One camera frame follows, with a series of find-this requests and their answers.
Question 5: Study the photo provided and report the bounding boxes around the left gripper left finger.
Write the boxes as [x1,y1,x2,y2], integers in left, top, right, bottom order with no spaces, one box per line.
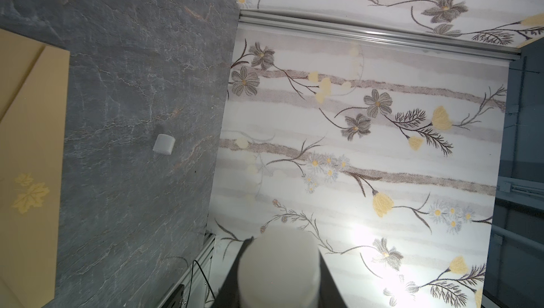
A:
[211,237,254,308]

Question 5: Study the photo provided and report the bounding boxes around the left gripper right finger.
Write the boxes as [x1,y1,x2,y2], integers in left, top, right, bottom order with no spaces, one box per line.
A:
[318,254,347,308]

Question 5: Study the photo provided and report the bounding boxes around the white glue stick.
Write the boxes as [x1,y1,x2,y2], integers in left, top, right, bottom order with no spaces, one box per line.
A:
[237,227,321,307]

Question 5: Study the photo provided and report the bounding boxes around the brown kraft envelope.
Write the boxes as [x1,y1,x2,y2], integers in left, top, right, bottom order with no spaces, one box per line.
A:
[1,31,70,307]

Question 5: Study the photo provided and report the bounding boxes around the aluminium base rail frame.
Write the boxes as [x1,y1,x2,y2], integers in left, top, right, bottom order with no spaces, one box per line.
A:
[157,233,215,308]

